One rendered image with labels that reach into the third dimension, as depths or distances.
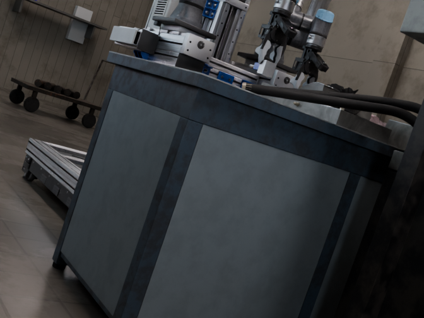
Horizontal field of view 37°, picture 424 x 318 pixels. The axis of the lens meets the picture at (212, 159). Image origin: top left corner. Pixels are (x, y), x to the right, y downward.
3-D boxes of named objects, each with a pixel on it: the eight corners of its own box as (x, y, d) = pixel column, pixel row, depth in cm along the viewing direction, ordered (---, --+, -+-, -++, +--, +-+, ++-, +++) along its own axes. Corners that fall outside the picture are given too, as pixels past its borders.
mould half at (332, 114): (254, 103, 253) (265, 71, 252) (301, 120, 266) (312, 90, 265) (335, 126, 210) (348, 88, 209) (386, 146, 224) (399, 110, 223)
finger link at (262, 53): (252, 62, 237) (264, 41, 238) (261, 64, 232) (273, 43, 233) (247, 58, 236) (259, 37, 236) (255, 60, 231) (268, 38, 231)
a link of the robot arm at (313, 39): (330, 40, 259) (315, 33, 255) (326, 50, 259) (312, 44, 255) (318, 39, 266) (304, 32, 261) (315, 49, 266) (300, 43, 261)
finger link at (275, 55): (270, 68, 242) (274, 44, 240) (279, 69, 237) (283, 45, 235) (264, 67, 240) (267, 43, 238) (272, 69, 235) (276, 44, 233)
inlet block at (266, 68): (243, 70, 242) (247, 57, 242) (253, 74, 245) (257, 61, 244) (262, 74, 231) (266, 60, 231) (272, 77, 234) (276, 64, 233)
